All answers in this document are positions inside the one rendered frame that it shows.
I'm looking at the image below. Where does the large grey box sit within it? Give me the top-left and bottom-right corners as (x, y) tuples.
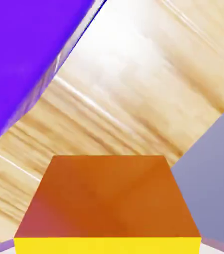
(170, 99), (224, 251)

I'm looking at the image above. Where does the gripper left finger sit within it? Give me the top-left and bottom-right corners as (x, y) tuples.
(0, 238), (16, 254)

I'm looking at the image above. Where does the small yellow cube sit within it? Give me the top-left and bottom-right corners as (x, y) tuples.
(13, 155), (202, 254)

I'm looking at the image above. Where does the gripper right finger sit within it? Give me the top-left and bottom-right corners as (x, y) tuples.
(200, 237), (224, 254)

